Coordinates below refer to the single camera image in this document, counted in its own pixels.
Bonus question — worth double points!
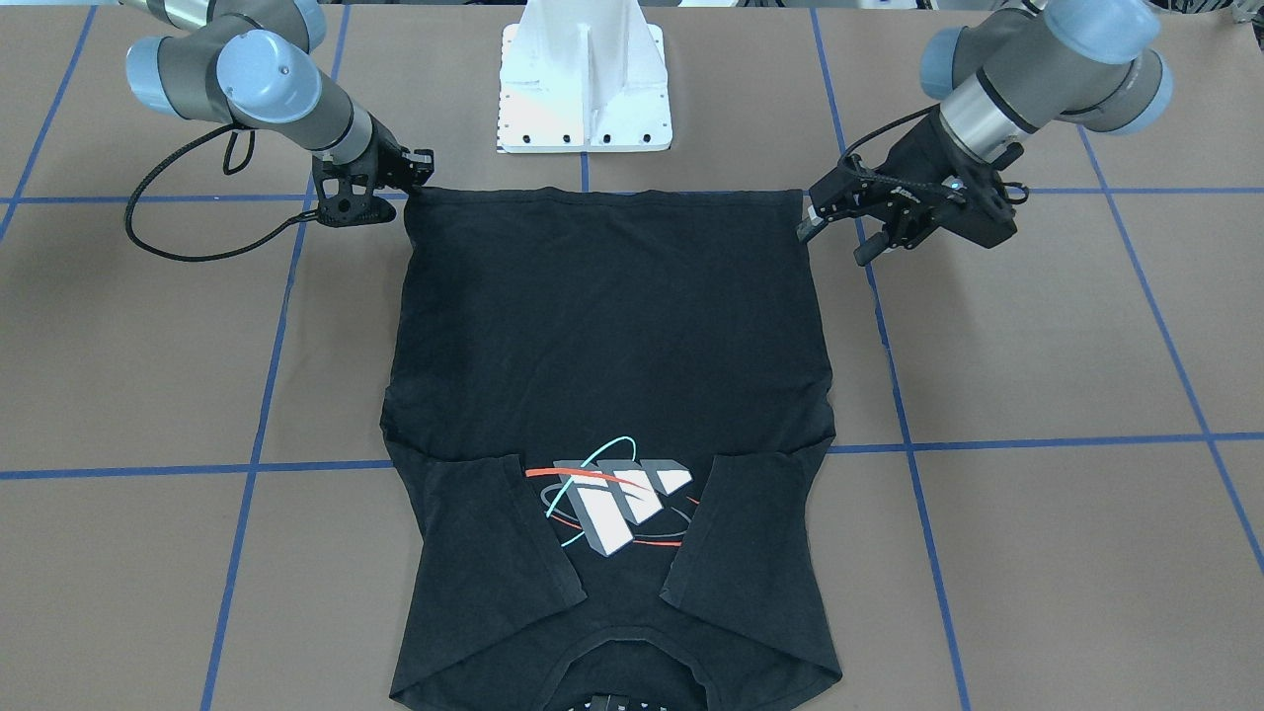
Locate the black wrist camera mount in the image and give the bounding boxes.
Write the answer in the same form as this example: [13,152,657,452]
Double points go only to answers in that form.
[311,149,397,228]

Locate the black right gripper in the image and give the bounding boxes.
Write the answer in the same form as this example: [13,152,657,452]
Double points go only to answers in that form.
[345,133,435,195]

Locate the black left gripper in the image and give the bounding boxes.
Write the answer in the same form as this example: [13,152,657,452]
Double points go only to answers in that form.
[796,114,1018,269]

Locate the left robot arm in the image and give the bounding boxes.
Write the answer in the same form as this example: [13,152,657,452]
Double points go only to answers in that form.
[796,1,1176,267]

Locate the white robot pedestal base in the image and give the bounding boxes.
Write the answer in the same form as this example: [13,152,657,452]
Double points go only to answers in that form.
[495,1,672,154]

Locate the black graphic t-shirt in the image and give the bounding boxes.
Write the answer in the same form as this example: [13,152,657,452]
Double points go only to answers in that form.
[382,189,841,710]

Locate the black braided cable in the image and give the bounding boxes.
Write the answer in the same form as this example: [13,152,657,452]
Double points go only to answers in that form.
[123,123,322,264]
[837,104,1028,207]

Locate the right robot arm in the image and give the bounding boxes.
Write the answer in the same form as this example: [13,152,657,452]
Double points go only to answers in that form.
[125,1,435,194]

